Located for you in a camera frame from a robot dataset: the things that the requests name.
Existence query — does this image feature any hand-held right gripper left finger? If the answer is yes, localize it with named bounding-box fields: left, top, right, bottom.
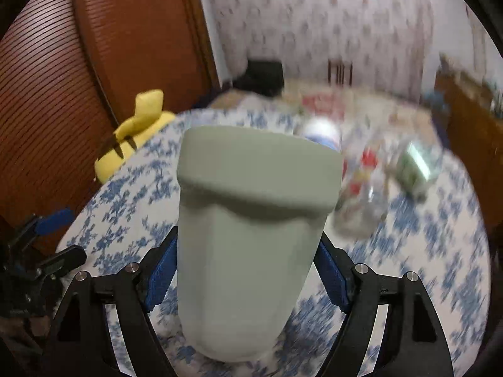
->
left=41, top=227, right=179, bottom=377

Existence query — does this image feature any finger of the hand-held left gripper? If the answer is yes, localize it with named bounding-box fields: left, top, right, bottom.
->
left=37, top=244, right=88, bottom=280
left=16, top=208, right=74, bottom=244

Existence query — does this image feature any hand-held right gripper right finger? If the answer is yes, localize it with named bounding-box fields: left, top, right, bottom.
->
left=313, top=231, right=450, bottom=377

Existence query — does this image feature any grey-green cup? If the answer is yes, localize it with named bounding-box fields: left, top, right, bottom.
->
left=175, top=126, right=343, bottom=363

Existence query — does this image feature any blue floral tablecloth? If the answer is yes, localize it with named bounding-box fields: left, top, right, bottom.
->
left=56, top=108, right=492, bottom=377

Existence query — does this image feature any clear glass jar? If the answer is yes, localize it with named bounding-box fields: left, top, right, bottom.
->
left=333, top=126, right=390, bottom=238

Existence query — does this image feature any yellow plush toy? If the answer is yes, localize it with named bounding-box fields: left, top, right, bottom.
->
left=94, top=90, right=176, bottom=184

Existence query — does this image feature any green box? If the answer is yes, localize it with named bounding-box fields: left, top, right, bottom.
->
left=393, top=141, right=441, bottom=201

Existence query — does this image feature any wooden door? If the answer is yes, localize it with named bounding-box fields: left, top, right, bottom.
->
left=0, top=0, right=221, bottom=256

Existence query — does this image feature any white and blue bottle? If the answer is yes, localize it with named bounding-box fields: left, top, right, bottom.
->
left=302, top=117, right=342, bottom=154

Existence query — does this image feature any red and white packet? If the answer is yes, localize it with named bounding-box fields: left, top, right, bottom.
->
left=301, top=91, right=346, bottom=120

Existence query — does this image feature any wooden chair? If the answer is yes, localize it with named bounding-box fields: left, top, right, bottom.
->
left=328, top=59, right=353, bottom=86

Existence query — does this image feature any wooden cabinet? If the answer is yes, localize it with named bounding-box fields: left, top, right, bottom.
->
left=433, top=53, right=503, bottom=213

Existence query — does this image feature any black bag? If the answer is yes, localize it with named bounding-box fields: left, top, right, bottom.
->
left=235, top=59, right=285, bottom=97

